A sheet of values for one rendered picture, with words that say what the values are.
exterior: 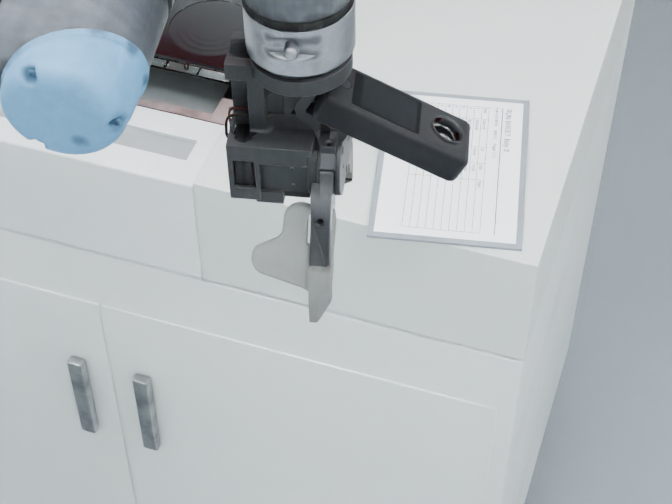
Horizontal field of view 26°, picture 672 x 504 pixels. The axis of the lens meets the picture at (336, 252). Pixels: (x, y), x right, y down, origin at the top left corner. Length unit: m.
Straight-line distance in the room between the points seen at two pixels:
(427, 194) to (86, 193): 0.36
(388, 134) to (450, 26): 0.62
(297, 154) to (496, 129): 0.51
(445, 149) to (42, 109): 0.31
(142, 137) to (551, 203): 0.42
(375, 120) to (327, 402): 0.69
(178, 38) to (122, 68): 0.88
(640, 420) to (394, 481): 0.84
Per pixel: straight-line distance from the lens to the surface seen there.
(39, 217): 1.59
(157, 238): 1.53
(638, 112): 3.00
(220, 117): 1.60
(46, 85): 0.83
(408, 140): 1.01
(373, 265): 1.44
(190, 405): 1.75
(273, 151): 1.02
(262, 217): 1.44
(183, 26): 1.73
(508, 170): 1.46
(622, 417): 2.49
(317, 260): 1.05
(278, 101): 1.02
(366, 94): 1.02
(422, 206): 1.42
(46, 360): 1.80
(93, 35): 0.84
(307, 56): 0.96
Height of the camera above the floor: 1.99
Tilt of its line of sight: 48 degrees down
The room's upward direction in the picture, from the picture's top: straight up
